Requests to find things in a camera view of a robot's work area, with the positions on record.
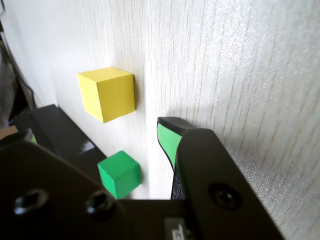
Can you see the green cube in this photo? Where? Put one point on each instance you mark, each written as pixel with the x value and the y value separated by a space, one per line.
pixel 120 175

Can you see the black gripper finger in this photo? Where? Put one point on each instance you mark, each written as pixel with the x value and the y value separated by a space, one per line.
pixel 37 187
pixel 212 162

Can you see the grey background object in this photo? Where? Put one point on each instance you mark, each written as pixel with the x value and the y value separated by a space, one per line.
pixel 5 95

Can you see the yellow cube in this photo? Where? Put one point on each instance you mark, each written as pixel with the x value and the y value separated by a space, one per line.
pixel 110 97

